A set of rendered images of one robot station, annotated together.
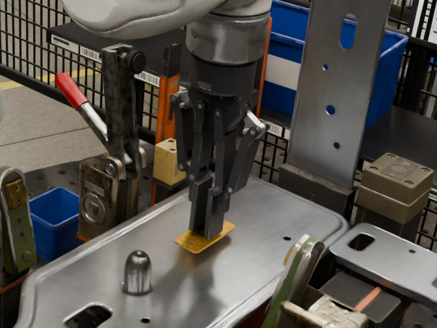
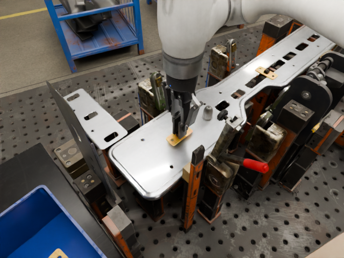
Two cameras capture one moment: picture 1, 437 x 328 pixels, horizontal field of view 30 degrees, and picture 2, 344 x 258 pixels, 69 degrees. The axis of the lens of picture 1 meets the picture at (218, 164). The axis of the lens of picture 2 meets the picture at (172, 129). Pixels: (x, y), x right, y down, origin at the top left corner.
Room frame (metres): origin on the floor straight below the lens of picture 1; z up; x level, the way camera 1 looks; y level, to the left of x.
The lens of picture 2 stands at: (1.33, 0.09, 1.61)
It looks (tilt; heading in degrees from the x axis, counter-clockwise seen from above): 51 degrees down; 193
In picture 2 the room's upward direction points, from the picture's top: straight up
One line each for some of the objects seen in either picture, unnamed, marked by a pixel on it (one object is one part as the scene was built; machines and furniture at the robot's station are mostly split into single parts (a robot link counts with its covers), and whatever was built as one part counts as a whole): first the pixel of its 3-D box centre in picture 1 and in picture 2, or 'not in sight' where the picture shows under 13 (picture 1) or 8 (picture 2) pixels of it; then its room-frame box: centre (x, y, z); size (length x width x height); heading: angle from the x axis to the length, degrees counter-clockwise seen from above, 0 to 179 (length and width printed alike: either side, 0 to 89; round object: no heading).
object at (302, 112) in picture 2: not in sight; (274, 152); (0.79, 0.32, 0.91); 0.07 x 0.05 x 0.42; 56
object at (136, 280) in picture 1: (137, 274); (208, 113); (0.76, 0.08, 1.02); 0.03 x 0.03 x 0.07
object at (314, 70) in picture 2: not in sight; (295, 125); (0.68, 0.38, 0.94); 0.18 x 0.13 x 0.49; 146
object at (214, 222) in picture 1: (215, 210); (177, 124); (0.86, 0.00, 1.05); 0.03 x 0.01 x 0.07; 146
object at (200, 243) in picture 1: (205, 230); (179, 133); (0.87, 0.01, 1.02); 0.08 x 0.04 x 0.01; 146
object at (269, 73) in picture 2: not in sight; (266, 71); (0.48, 0.27, 1.01); 0.08 x 0.04 x 0.01; 57
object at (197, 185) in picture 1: (200, 204); (182, 128); (0.87, 0.02, 1.05); 0.03 x 0.01 x 0.07; 146
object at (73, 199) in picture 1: (57, 226); not in sight; (1.25, 0.28, 0.74); 0.11 x 0.10 x 0.09; 146
